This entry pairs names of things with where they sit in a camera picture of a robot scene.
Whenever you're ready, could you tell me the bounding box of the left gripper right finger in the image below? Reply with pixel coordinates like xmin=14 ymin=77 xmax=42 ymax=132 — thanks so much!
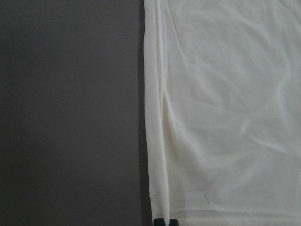
xmin=169 ymin=219 xmax=178 ymax=226

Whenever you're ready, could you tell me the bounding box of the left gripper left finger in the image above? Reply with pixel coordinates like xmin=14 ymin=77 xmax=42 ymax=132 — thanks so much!
xmin=153 ymin=218 xmax=165 ymax=226

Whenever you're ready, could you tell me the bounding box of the cream long-sleeve printed shirt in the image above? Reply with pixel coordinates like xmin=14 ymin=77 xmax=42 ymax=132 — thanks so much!
xmin=144 ymin=0 xmax=301 ymax=226

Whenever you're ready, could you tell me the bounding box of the brown table mat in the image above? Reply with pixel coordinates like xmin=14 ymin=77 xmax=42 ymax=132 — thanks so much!
xmin=0 ymin=0 xmax=152 ymax=226

